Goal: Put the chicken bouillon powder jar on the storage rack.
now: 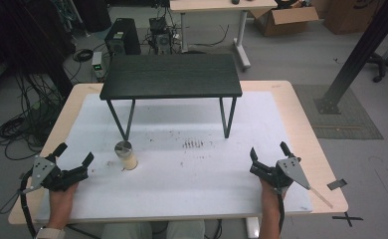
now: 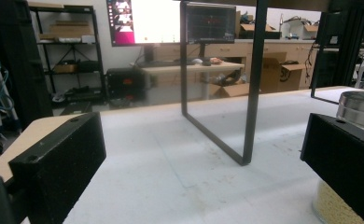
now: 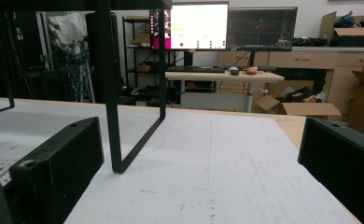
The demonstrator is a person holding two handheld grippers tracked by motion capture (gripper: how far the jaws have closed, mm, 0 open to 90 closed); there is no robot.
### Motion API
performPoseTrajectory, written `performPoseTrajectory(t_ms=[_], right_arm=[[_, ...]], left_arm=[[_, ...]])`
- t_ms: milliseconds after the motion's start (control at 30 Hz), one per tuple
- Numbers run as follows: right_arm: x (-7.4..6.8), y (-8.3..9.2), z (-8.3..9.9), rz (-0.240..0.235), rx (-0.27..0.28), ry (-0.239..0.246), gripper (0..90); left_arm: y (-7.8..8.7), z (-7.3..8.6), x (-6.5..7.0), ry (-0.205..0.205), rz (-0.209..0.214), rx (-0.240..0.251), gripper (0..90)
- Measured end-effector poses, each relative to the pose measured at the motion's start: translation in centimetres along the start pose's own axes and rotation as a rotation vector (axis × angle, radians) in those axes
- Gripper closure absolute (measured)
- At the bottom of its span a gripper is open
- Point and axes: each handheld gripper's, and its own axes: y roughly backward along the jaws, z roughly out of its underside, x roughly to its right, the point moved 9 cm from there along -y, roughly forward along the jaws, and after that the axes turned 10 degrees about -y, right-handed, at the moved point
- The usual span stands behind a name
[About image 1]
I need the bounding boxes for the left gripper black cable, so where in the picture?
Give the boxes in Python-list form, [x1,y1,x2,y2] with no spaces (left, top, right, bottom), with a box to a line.
[0,172,38,239]

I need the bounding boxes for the white desk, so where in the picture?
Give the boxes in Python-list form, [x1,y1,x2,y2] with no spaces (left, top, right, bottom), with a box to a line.
[169,0,279,72]

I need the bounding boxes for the black metal post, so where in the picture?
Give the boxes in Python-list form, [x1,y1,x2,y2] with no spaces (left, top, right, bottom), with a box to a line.
[313,0,388,116]

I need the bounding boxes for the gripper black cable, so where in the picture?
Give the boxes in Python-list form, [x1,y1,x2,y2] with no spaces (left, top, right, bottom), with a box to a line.
[276,189,287,235]
[0,172,38,239]

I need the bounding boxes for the person's left hand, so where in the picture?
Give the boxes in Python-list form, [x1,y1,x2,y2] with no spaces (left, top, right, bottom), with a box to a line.
[47,181,80,231]

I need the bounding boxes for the open computer case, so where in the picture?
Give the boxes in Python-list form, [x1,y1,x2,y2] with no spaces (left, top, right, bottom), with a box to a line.
[147,15,174,56]

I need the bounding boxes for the bundle of black cables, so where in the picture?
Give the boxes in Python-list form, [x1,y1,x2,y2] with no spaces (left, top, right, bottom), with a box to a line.
[0,71,67,161]

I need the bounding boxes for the thin wooden stick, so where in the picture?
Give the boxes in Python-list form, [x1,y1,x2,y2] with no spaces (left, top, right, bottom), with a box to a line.
[308,186,334,210]

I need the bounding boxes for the glass jar with metal lid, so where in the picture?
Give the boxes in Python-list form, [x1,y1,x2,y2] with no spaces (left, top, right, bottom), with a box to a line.
[113,139,139,172]

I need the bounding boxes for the closed cardboard box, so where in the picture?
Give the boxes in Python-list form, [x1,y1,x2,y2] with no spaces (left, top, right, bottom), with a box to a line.
[322,0,386,36]

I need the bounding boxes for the coiled black cable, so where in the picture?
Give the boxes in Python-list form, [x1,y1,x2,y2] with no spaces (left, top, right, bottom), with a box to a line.
[72,48,95,64]

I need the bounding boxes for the black tape strip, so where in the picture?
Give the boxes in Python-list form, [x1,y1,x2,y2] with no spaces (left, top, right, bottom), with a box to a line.
[326,178,348,191]

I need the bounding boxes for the open cardboard box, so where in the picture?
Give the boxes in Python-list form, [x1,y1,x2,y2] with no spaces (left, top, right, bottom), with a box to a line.
[249,5,320,38]

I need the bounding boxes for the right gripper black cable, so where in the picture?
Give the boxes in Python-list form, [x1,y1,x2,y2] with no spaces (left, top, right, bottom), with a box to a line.
[276,189,287,235]

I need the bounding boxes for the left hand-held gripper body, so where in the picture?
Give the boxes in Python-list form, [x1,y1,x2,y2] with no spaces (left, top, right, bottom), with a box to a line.
[21,153,91,194]

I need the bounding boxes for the light wooden table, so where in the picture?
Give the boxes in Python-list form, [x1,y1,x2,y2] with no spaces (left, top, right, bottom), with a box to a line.
[7,80,349,227]

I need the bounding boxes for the black shelf riser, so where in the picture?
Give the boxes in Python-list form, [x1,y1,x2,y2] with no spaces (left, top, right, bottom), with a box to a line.
[98,53,244,141]

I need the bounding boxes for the person's right hand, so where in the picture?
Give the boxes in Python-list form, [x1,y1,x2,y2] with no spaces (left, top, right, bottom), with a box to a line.
[259,176,288,214]

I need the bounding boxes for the white table mat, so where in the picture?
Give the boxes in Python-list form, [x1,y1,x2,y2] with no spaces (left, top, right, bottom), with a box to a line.
[35,91,314,224]

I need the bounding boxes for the white table leg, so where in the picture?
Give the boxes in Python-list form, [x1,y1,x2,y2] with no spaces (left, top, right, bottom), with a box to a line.
[246,216,261,239]

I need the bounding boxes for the black office chair base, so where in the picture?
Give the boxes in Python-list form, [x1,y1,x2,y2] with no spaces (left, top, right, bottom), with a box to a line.
[366,51,388,84]

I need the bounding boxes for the dark curtain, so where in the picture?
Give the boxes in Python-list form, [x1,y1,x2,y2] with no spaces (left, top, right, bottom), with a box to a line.
[0,0,78,100]

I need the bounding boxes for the grey floor mat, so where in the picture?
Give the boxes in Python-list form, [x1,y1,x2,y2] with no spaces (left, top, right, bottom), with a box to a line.
[291,83,385,140]

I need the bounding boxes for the grey power supply unit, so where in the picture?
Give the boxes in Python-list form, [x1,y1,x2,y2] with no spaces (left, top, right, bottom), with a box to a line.
[91,51,108,82]

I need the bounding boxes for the black computer tower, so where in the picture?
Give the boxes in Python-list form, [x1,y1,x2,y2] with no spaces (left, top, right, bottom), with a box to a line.
[103,17,142,58]

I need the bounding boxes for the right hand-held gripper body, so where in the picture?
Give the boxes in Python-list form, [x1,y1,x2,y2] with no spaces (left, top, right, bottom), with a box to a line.
[249,155,312,195]

